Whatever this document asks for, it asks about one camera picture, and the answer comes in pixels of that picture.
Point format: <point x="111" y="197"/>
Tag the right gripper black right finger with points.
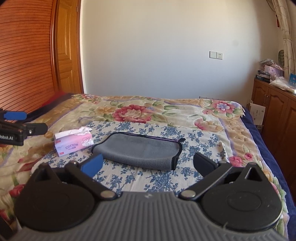
<point x="213" y="174"/>

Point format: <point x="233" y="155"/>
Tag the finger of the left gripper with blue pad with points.
<point x="12" y="115"/>

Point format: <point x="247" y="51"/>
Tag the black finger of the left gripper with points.
<point x="34" y="129"/>

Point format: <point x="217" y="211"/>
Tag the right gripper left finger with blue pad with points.
<point x="82" y="174"/>

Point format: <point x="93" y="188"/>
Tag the purple grey microfibre towel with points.
<point x="142" y="151"/>

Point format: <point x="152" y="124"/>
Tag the wooden room door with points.
<point x="67" y="37"/>

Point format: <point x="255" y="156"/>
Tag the pink cotton tissue pack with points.
<point x="74" y="140"/>

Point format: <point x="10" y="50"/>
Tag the floral bed blanket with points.
<point x="76" y="110"/>

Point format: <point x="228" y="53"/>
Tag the red blanket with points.
<point x="55" y="97"/>

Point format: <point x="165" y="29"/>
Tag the wooden slatted wardrobe door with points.
<point x="27" y="61"/>

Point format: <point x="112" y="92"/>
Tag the dark blue bed sheet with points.
<point x="274" y="167"/>

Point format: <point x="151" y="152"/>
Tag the white paper bag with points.
<point x="257" y="112"/>

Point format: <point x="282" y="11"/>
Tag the wooden side cabinet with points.
<point x="279" y="125"/>

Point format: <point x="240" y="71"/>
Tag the dark book stack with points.
<point x="263" y="76"/>

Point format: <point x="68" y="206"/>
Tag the clear plastic bag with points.
<point x="283" y="84"/>

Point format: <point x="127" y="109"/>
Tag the pink box on cabinet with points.
<point x="273" y="71"/>

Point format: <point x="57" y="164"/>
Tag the blue box on cabinet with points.
<point x="292" y="80"/>

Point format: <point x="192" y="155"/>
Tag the patterned beige curtain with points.
<point x="283" y="15"/>

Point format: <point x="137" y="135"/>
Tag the white wall switch socket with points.
<point x="216" y="55"/>

